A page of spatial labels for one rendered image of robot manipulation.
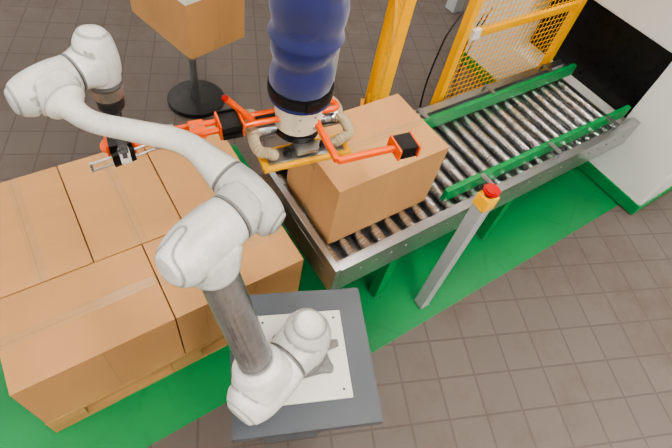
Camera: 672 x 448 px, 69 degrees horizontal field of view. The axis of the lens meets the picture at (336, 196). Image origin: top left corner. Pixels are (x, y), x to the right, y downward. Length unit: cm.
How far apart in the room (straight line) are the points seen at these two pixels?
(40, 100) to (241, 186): 51
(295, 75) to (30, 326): 141
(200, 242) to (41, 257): 138
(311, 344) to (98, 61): 99
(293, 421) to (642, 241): 283
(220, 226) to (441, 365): 189
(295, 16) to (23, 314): 156
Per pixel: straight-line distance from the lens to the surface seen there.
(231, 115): 172
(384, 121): 230
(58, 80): 136
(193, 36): 299
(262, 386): 149
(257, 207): 115
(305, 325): 156
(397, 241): 232
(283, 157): 176
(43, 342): 221
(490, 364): 288
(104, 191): 253
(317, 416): 178
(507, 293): 313
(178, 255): 109
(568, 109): 357
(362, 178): 203
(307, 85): 157
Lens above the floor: 247
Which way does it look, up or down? 51 degrees down
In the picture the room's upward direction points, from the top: 13 degrees clockwise
